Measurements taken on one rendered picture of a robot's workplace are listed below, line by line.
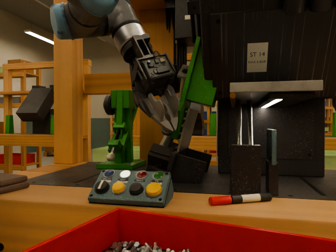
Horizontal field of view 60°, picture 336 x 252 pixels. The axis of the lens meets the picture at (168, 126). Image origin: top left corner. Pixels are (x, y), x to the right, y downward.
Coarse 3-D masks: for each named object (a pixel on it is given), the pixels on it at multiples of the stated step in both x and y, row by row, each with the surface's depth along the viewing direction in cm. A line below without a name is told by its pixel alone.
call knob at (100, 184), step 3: (102, 180) 57; (96, 183) 57; (99, 183) 56; (102, 183) 56; (105, 183) 56; (96, 186) 56; (99, 186) 56; (102, 186) 56; (105, 186) 56; (96, 189) 56; (99, 189) 55; (102, 189) 55; (105, 189) 56
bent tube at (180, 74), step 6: (186, 66) 84; (180, 72) 82; (186, 72) 85; (180, 84) 86; (180, 90) 87; (180, 96) 88; (162, 138) 82; (168, 138) 82; (162, 144) 80; (168, 144) 81
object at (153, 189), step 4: (148, 184) 55; (152, 184) 54; (156, 184) 54; (148, 188) 54; (152, 188) 53; (156, 188) 53; (160, 188) 54; (148, 192) 53; (152, 192) 53; (156, 192) 53
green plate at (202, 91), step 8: (200, 40) 74; (200, 48) 74; (192, 56) 73; (200, 56) 74; (192, 64) 73; (200, 64) 74; (192, 72) 75; (200, 72) 74; (192, 80) 75; (200, 80) 74; (208, 80) 74; (184, 88) 74; (192, 88) 75; (200, 88) 74; (208, 88) 74; (216, 88) 73; (184, 96) 74; (192, 96) 75; (200, 96) 74; (208, 96) 74; (208, 104) 74; (184, 112) 79
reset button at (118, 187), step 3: (114, 183) 56; (117, 183) 56; (120, 183) 56; (123, 183) 56; (114, 186) 55; (117, 186) 55; (120, 186) 55; (123, 186) 55; (114, 189) 55; (117, 189) 55; (120, 189) 55; (123, 189) 55; (117, 192) 55
